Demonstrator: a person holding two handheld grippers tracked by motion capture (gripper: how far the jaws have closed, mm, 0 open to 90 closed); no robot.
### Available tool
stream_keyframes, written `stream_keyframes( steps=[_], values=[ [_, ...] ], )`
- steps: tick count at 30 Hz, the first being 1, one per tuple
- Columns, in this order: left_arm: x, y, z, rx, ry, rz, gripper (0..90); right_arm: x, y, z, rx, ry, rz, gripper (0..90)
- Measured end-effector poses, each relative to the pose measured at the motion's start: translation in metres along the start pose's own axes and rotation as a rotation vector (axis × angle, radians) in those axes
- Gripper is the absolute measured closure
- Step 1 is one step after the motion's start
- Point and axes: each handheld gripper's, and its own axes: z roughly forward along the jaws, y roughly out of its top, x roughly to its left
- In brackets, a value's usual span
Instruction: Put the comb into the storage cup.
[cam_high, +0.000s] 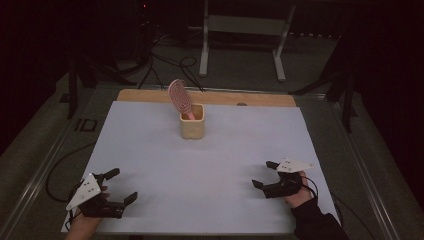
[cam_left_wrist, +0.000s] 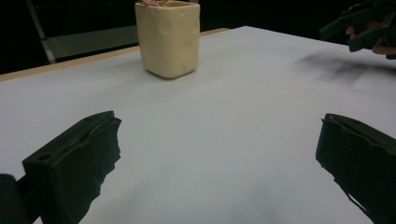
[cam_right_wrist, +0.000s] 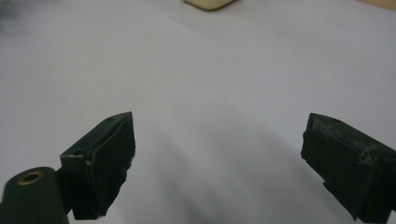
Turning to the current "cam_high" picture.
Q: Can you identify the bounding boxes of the black floor cables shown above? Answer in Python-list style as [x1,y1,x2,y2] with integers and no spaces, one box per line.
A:
[137,53,206,93]

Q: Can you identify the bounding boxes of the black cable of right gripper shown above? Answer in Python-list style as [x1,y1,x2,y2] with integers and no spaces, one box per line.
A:
[300,175,377,240]

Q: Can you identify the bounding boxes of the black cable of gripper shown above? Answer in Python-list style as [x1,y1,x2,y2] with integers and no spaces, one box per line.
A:
[300,175,377,240]
[45,142,97,204]

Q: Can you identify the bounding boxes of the metal floor rail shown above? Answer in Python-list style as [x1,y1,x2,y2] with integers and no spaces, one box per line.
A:
[328,99,403,240]
[0,118,79,240]

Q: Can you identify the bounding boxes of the black rectangular floor frame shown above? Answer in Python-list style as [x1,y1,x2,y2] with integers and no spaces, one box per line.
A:
[74,117,99,133]

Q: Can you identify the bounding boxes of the white table mat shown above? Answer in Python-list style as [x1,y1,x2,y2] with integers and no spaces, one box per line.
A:
[60,100,344,236]

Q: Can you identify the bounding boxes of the person's right hand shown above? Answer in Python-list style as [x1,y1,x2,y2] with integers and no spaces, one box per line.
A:
[283,170,317,210]

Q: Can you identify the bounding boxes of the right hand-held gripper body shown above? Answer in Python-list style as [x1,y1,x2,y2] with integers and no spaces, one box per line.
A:
[261,157,316,200]

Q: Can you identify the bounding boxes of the black tripod stand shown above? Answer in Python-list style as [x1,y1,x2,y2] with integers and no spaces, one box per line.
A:
[287,31,360,134]
[59,46,138,120]

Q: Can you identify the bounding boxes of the person's left hand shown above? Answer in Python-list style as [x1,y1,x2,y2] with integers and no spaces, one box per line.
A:
[68,184,110,236]

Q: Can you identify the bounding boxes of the pink hairbrush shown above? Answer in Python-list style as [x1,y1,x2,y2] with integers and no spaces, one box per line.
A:
[167,78,197,121]

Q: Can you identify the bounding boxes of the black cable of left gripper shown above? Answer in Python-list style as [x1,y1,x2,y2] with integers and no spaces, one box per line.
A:
[45,142,97,204]

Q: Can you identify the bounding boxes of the white metal stand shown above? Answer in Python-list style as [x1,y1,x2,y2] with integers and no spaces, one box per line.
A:
[198,0,297,83]

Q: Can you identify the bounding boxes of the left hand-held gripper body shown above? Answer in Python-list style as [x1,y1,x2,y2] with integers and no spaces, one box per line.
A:
[65,172,127,220]

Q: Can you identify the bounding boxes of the beige square container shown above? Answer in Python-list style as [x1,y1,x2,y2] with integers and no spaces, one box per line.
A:
[179,103,206,141]

